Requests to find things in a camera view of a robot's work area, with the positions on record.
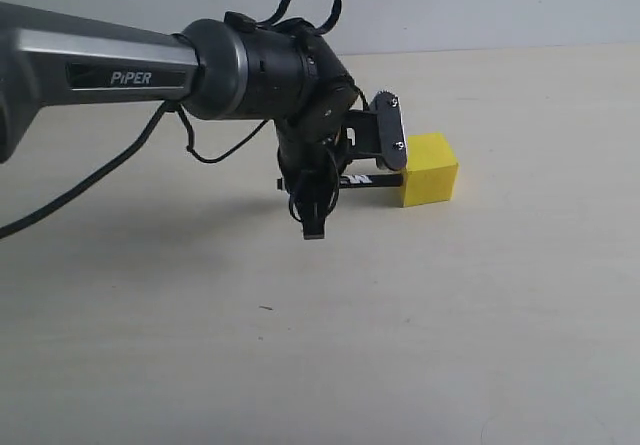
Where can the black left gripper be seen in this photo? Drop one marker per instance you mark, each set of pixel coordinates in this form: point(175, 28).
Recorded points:
point(310, 173)

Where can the black and white whiteboard marker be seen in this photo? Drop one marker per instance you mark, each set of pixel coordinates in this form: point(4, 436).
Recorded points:
point(359, 181)

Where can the yellow cube block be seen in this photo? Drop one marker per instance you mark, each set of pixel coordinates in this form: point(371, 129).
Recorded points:
point(431, 170)

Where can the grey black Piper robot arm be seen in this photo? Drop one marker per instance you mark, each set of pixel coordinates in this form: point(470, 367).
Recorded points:
point(278, 71)

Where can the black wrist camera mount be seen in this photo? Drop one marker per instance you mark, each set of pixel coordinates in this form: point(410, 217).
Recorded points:
point(378, 133)

